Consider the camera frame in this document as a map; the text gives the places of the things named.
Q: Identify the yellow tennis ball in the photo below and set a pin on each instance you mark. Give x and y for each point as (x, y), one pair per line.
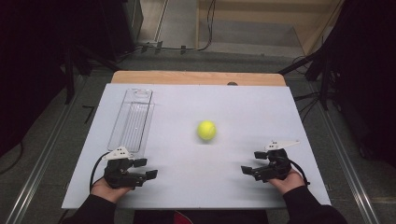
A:
(206, 130)

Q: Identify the black metal stand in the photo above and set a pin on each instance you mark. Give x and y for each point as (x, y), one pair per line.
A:
(73, 68)
(320, 68)

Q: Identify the person's right hand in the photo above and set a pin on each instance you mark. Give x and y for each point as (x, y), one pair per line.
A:
(288, 183)

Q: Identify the black curtain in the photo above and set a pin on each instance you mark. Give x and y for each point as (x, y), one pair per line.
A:
(367, 77)
(46, 62)

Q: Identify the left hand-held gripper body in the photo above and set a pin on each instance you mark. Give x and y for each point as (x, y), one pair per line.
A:
(120, 174)

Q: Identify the metal floor rail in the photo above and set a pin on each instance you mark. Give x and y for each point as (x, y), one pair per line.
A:
(345, 161)
(40, 161)

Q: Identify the person's left hand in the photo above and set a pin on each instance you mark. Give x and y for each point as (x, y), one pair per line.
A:
(107, 191)

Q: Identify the clear plastic container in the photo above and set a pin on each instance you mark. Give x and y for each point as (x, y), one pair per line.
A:
(132, 121)

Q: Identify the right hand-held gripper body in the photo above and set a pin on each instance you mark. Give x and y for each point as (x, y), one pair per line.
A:
(275, 166)

